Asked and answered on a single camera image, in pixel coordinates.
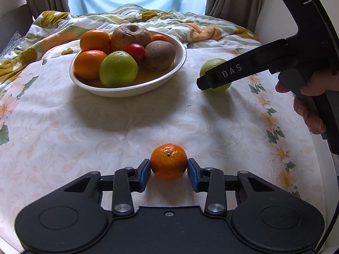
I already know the red tomato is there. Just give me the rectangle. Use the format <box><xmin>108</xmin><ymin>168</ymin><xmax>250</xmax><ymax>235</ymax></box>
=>
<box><xmin>126</xmin><ymin>44</ymin><xmax>146</xmax><ymax>61</ymax></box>

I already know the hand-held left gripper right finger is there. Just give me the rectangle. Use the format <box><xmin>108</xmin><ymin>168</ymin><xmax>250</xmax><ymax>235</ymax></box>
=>
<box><xmin>188</xmin><ymin>158</ymin><xmax>276</xmax><ymax>217</ymax></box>

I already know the large green apple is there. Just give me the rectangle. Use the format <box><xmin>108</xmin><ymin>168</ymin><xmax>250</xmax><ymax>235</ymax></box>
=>
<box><xmin>99</xmin><ymin>51</ymin><xmax>139</xmax><ymax>87</ymax></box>

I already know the floral green yellow blanket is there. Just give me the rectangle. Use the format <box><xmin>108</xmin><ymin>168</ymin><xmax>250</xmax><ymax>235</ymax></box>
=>
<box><xmin>0</xmin><ymin>4</ymin><xmax>261</xmax><ymax>86</ymax></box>

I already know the small green apple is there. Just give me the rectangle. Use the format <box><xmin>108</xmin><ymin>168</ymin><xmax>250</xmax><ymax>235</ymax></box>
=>
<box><xmin>200</xmin><ymin>58</ymin><xmax>232</xmax><ymax>93</ymax></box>

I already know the white floral tablecloth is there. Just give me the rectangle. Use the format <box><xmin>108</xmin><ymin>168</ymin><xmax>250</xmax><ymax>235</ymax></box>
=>
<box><xmin>0</xmin><ymin>41</ymin><xmax>329</xmax><ymax>246</ymax></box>

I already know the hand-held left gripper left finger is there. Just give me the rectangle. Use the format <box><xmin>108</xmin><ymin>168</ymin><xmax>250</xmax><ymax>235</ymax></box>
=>
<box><xmin>64</xmin><ymin>159</ymin><xmax>151</xmax><ymax>217</ymax></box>

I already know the wrinkled brown apple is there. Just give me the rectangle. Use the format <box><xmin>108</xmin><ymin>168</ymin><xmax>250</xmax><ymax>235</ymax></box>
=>
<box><xmin>111</xmin><ymin>23</ymin><xmax>151</xmax><ymax>52</ymax></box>

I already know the brown kiwi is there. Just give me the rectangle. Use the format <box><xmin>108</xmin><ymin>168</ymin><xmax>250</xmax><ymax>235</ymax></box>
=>
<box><xmin>144</xmin><ymin>40</ymin><xmax>176</xmax><ymax>72</ymax></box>

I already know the person's right hand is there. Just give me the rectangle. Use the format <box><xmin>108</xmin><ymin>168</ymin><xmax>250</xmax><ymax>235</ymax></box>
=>
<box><xmin>275</xmin><ymin>69</ymin><xmax>339</xmax><ymax>136</ymax></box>

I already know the cream ceramic bowl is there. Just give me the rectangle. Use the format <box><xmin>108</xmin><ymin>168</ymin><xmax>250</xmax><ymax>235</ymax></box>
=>
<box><xmin>69</xmin><ymin>29</ymin><xmax>187</xmax><ymax>98</ymax></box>

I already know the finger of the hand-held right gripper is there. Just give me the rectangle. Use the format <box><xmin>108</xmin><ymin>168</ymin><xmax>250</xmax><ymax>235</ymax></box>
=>
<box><xmin>196</xmin><ymin>70</ymin><xmax>215</xmax><ymax>91</ymax></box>

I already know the grey patterned cloth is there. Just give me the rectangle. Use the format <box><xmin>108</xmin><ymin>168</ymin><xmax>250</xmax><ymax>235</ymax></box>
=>
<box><xmin>0</xmin><ymin>30</ymin><xmax>22</xmax><ymax>59</ymax></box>

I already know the orange mandarin with stem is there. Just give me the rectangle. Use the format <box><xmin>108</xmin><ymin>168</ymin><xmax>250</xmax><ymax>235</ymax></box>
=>
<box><xmin>150</xmin><ymin>143</ymin><xmax>188</xmax><ymax>181</ymax></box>

